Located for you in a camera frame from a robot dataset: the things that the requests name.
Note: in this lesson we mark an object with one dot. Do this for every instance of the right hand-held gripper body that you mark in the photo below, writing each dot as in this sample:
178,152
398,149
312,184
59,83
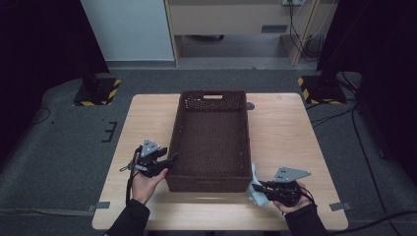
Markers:
288,173

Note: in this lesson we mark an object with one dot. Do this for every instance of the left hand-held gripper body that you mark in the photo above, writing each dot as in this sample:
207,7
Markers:
150,149

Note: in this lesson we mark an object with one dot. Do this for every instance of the light blue cloth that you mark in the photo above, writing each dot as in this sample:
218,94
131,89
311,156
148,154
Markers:
257,200

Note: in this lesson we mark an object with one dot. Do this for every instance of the brown woven basket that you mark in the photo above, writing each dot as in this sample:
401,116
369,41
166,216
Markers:
211,144

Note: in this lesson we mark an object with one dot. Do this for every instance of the person's left hand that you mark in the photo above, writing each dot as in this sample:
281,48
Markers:
146,187

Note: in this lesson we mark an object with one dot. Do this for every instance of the person's right hand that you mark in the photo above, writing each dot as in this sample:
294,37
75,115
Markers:
296,206

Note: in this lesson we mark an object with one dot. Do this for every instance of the grey tape strip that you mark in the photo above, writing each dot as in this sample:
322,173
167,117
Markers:
340,206
100,206

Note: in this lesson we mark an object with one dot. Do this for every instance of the striped black stand base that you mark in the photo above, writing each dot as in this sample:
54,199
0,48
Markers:
323,90
98,93

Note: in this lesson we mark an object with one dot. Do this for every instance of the grey round table grommet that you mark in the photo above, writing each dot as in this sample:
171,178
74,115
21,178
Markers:
250,106

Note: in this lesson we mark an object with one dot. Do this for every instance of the white partition panel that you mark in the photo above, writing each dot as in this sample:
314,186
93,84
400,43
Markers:
131,29

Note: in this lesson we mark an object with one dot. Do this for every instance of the black curtain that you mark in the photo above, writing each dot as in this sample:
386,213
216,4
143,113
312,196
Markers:
377,49
39,49

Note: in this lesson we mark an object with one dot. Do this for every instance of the beige wooden desk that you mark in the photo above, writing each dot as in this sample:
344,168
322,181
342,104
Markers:
223,18

